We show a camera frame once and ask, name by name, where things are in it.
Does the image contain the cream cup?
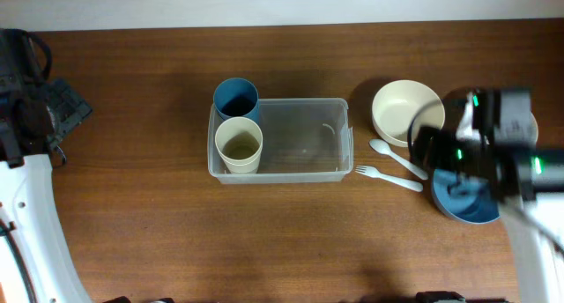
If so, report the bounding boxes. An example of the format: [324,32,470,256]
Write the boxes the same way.
[224,159,260,174]
[214,117,263,165]

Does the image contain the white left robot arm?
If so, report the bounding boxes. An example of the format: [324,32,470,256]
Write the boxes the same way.
[1,29,93,302]

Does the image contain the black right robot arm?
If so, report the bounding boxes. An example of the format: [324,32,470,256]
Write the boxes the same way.
[407,89,563,302]

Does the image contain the cream bowl near container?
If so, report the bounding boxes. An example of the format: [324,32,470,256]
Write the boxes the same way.
[371,79,445,147]

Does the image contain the clear plastic storage container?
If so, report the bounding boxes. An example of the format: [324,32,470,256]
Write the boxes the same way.
[207,98,354,184]

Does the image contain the white plastic spoon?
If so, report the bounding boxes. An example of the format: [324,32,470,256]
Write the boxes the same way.
[369,139,429,181]

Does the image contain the blue bowl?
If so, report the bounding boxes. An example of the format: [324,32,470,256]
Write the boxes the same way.
[431,169,500,225]

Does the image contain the white plastic fork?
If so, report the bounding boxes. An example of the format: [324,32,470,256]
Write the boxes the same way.
[354,166,424,192]

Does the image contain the cream bowl far right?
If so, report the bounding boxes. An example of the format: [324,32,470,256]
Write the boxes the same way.
[531,114,538,143]

